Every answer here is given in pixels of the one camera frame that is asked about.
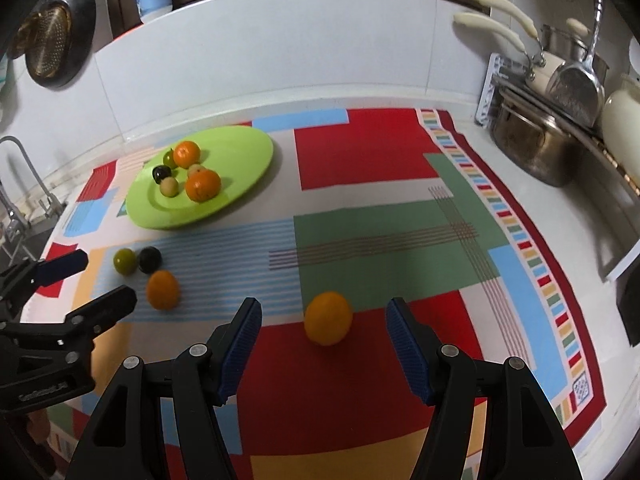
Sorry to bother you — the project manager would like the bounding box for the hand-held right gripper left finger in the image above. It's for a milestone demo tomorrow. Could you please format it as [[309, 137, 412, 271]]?
[[74, 297, 262, 480]]

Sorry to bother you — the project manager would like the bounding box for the tall steel kitchen faucet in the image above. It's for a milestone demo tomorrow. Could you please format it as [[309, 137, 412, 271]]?
[[0, 187, 27, 262]]

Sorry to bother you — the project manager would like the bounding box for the thin gooseneck faucet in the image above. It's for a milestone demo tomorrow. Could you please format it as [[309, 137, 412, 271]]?
[[0, 135, 69, 222]]

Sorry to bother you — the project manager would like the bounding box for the steel sink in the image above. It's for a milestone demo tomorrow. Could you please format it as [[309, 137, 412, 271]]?
[[0, 205, 68, 272]]

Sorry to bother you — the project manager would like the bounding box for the large steel pot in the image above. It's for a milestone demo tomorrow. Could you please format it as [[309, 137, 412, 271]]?
[[489, 87, 586, 189]]

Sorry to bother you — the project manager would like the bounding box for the small orange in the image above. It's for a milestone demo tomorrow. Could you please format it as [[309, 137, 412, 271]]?
[[304, 291, 353, 347], [174, 140, 202, 168], [146, 270, 181, 311]]

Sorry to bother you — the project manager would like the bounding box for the cream handled saucepan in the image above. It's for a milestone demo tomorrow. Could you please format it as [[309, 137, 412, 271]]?
[[467, 0, 566, 81], [453, 12, 556, 97]]

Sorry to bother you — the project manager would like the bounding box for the small steel pot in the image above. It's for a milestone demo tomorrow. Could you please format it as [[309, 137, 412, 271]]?
[[539, 23, 611, 77]]

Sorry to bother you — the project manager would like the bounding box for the large orange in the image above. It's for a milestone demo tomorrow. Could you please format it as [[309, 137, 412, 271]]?
[[185, 168, 222, 203]]

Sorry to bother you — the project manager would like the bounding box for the white plastic dish rack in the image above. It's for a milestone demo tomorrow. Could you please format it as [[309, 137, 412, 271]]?
[[474, 53, 506, 129]]

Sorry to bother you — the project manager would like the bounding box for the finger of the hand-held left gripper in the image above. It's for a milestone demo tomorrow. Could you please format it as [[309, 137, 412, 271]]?
[[0, 248, 90, 319], [54, 284, 138, 350]]

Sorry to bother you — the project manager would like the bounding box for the black knife block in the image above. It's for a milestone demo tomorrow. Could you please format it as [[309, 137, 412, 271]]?
[[617, 274, 640, 349]]

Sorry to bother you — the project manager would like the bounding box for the green plate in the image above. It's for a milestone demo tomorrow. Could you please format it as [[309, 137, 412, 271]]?
[[125, 126, 275, 231]]

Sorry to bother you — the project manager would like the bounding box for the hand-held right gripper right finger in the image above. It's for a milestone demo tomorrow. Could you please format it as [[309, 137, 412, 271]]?
[[386, 297, 583, 480]]

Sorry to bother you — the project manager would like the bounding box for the steel spatula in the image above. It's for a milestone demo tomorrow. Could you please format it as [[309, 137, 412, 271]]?
[[544, 0, 606, 129]]

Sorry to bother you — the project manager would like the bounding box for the black frying pan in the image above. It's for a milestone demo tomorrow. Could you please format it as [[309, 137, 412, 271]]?
[[11, 0, 97, 90]]

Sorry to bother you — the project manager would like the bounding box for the colourful patchwork tablecloth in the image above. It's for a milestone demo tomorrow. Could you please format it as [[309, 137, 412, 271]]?
[[20, 107, 608, 480]]

